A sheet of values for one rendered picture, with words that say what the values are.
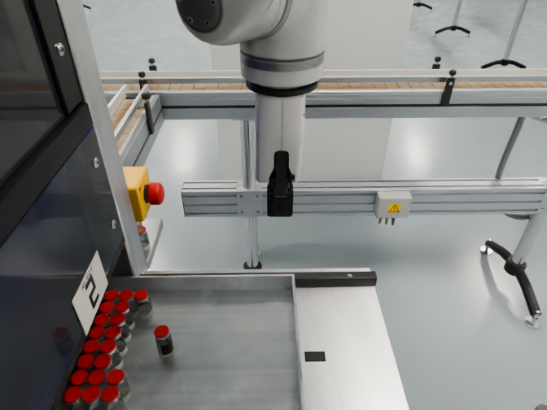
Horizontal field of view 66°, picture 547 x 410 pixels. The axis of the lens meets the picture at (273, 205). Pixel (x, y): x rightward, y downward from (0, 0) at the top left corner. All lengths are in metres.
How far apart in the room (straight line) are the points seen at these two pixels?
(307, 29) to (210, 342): 0.45
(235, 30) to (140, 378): 0.47
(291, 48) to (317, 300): 0.43
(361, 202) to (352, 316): 0.95
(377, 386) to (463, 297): 1.46
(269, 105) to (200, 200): 1.19
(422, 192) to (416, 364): 0.65
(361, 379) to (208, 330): 0.23
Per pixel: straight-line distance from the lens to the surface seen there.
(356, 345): 0.66
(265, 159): 0.43
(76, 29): 0.57
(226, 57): 1.95
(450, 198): 1.70
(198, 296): 0.72
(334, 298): 0.71
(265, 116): 0.42
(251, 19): 0.33
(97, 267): 0.58
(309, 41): 0.41
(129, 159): 1.05
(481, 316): 2.02
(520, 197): 1.82
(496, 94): 1.52
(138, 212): 0.75
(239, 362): 0.63
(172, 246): 2.18
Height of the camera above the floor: 1.41
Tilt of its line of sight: 36 degrees down
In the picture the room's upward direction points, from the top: straight up
